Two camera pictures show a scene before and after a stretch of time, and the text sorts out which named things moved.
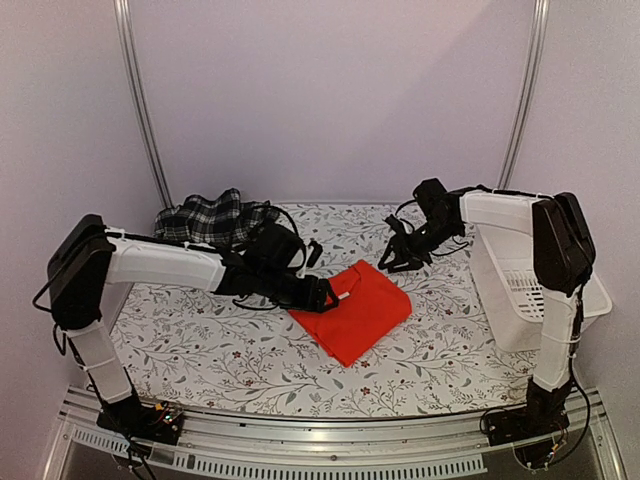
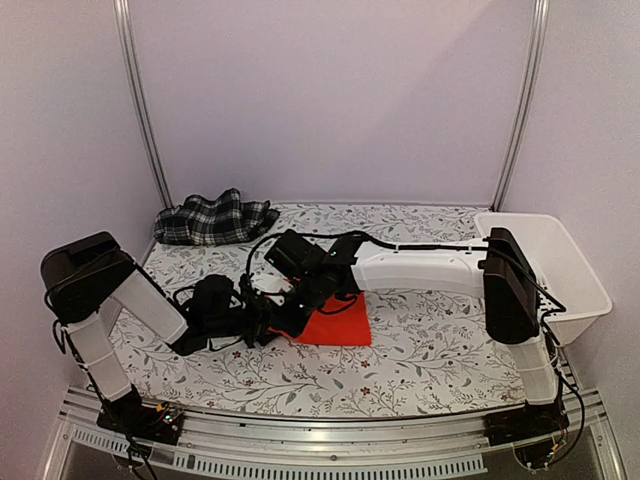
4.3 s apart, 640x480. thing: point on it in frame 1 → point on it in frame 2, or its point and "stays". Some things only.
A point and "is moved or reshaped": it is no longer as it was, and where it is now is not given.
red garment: (361, 322) is moved or reshaped
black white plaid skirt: (221, 219) stays
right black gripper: (414, 264) → (293, 324)
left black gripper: (313, 299) → (261, 322)
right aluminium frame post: (541, 14) stays
